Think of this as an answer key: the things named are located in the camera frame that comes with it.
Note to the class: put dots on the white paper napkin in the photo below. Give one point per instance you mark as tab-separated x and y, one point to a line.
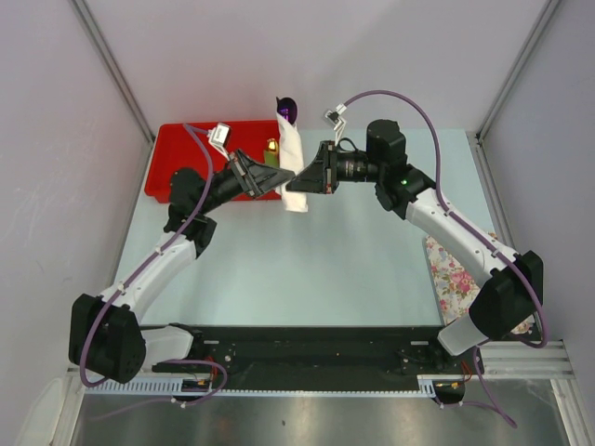
291	158

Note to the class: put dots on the aluminium frame rail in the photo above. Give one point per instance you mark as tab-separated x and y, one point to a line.
514	360

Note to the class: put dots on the floral tray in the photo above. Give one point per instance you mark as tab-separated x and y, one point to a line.
453	286

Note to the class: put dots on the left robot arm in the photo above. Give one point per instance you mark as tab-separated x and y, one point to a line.
105	335

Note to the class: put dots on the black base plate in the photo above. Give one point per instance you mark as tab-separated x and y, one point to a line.
322	359

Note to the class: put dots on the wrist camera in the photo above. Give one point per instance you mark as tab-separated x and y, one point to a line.
219	138
335	118

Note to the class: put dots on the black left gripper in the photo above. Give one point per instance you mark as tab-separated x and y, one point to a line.
259	178

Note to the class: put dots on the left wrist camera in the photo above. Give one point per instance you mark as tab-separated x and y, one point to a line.
219	138

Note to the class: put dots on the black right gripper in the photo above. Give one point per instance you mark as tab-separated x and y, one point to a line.
322	176

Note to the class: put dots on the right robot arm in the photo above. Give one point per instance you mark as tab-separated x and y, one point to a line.
511	284

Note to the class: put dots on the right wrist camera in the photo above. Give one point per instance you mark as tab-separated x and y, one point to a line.
335	118

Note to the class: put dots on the red plastic bin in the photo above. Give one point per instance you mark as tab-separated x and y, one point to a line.
174	148

